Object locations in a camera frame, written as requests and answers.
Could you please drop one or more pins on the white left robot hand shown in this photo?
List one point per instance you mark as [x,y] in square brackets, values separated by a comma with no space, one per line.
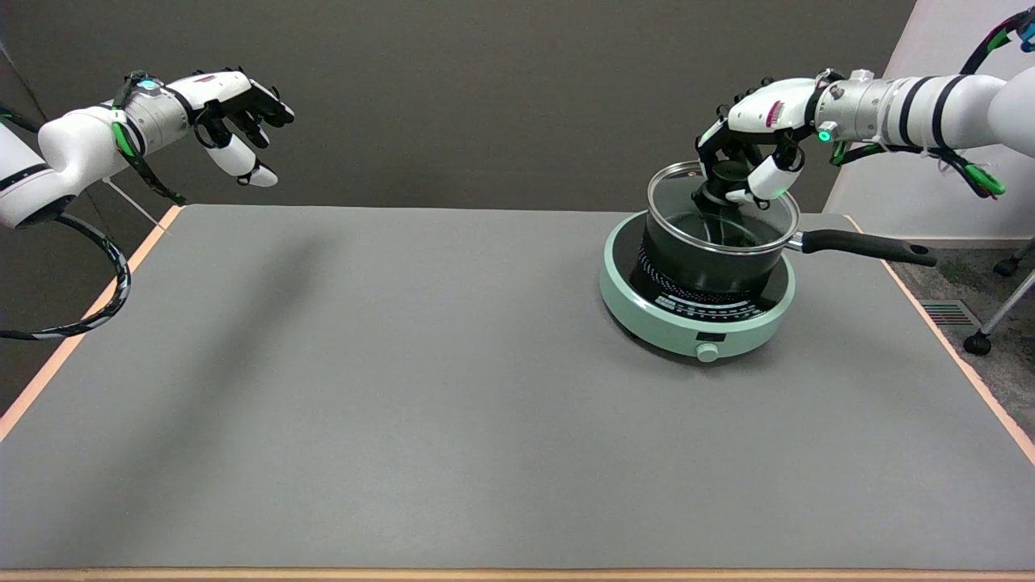
[228,109]

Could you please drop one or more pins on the grey wheeled chair leg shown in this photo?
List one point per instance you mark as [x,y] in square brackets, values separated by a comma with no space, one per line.
[999,311]

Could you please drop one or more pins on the grey floor vent grille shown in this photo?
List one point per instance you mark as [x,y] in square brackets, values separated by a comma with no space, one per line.
[948,313]

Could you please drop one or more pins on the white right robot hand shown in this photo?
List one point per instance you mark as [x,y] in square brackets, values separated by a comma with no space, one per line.
[760,133]

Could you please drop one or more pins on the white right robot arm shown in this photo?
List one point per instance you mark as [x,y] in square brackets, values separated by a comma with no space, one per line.
[922,113]

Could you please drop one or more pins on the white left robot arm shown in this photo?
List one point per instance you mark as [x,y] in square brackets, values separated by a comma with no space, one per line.
[73,149]

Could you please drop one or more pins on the glass pot lid black knob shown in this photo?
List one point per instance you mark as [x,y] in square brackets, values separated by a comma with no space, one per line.
[720,226]

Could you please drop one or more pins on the mint green induction cooker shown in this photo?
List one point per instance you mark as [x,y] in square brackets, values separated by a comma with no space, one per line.
[695,311]

